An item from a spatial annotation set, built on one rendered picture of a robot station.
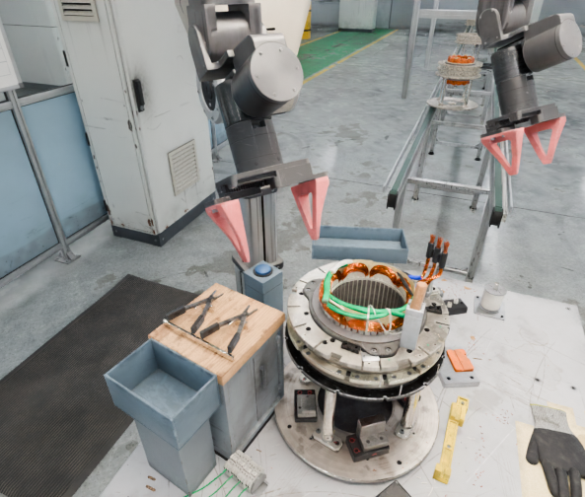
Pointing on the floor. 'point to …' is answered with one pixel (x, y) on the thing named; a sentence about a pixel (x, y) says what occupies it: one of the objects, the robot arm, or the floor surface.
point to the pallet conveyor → (497, 204)
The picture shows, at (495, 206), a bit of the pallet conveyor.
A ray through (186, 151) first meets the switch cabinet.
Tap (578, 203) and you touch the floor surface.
